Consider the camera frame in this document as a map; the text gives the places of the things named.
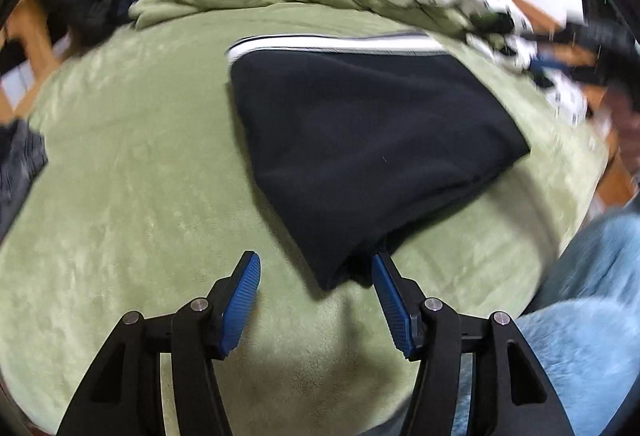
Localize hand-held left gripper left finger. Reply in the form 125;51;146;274
57;250;262;436

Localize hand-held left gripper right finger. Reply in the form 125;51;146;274
371;251;576;436

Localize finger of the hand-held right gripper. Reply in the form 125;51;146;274
527;55;601;89

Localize black pants with white stripe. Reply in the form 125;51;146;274
227;30;532;292

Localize green plush bed sheet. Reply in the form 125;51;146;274
0;6;613;436

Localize person's light blue fuzzy clothing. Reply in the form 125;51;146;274
460;211;640;436

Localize grey garment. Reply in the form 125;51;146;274
0;118;48;242

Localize wooden bed frame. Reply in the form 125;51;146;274
0;0;640;217

